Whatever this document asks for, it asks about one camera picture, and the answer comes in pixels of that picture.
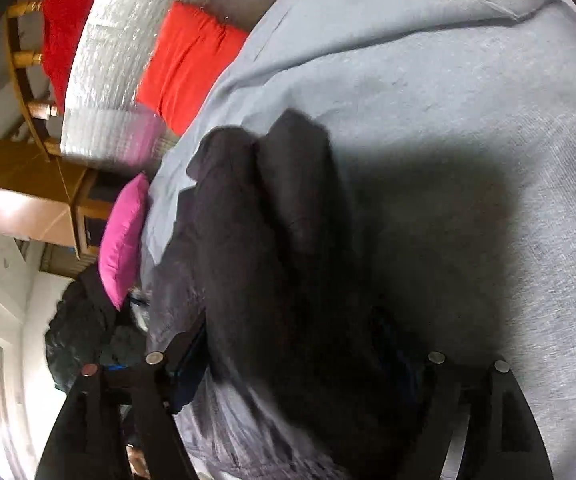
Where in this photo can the blue cloth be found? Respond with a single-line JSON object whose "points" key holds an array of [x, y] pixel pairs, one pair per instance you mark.
{"points": [[118, 367]]}

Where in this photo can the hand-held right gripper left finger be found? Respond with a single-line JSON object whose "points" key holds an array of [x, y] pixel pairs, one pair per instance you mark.
{"points": [[188, 375]]}

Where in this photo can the grey blanket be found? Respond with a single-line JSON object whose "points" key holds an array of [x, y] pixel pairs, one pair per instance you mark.
{"points": [[468, 110]]}

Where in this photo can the wooden headboard railing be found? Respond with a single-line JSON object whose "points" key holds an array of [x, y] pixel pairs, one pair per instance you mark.
{"points": [[23, 60]]}

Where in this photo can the red fleece blanket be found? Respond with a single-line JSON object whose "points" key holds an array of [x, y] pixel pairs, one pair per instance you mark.
{"points": [[68, 20]]}

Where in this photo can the red cushion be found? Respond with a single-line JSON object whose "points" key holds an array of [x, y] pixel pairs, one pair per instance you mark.
{"points": [[188, 60]]}

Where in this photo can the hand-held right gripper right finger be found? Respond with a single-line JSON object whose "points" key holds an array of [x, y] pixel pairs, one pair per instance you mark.
{"points": [[443, 400]]}

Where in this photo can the magenta pillow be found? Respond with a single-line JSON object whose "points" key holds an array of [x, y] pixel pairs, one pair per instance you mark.
{"points": [[123, 240]]}

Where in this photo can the silver foil insulation mat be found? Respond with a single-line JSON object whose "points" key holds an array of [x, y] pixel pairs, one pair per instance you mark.
{"points": [[118, 35]]}

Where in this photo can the pile of black clothes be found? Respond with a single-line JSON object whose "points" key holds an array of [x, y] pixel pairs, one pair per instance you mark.
{"points": [[83, 320]]}

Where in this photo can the wooden desk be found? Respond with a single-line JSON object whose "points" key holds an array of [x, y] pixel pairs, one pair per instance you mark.
{"points": [[28, 195]]}

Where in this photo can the dark grey jacket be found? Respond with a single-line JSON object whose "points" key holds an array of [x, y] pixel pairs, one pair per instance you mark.
{"points": [[278, 260]]}

